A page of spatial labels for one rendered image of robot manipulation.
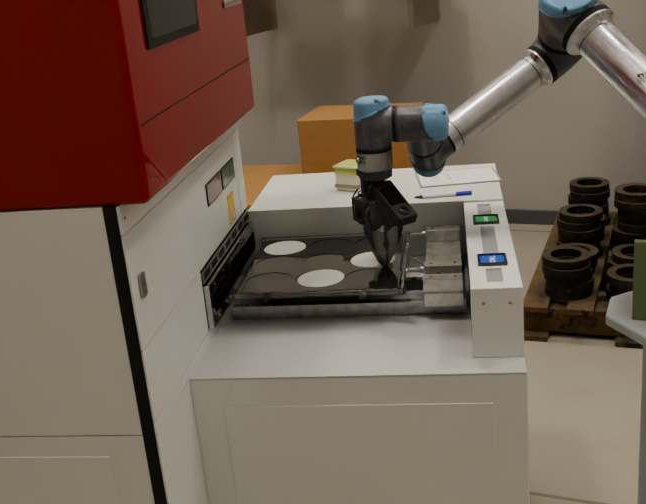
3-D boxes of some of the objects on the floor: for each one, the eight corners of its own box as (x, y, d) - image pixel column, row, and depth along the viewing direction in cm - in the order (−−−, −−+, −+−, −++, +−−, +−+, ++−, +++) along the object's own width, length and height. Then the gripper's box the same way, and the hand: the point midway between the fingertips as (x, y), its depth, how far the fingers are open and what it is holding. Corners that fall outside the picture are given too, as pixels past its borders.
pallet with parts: (739, 242, 435) (745, 153, 420) (748, 360, 321) (757, 244, 306) (559, 235, 469) (559, 153, 454) (510, 339, 355) (508, 233, 341)
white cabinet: (240, 713, 192) (189, 381, 165) (304, 466, 282) (278, 224, 255) (539, 725, 182) (536, 374, 156) (507, 465, 272) (502, 214, 245)
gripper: (381, 162, 191) (387, 253, 198) (344, 170, 187) (352, 263, 194) (402, 169, 183) (408, 264, 190) (365, 177, 180) (372, 273, 187)
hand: (386, 261), depth 189 cm, fingers closed
